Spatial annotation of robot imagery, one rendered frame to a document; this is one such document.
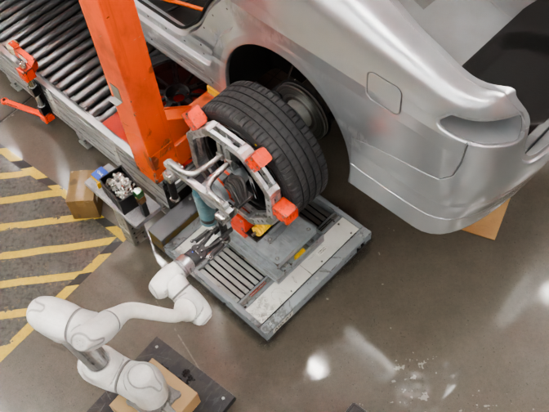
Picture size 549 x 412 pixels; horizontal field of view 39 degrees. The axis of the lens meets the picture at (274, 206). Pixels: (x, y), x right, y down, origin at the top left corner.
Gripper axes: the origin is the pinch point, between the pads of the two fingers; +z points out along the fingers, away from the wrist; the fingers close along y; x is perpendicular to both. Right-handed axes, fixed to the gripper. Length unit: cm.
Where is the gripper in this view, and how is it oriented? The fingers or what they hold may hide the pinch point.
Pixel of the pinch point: (223, 230)
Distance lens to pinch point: 337.5
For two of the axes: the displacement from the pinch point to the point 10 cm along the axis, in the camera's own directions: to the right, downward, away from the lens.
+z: 6.9, -6.2, 3.7
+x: -0.7, -5.7, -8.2
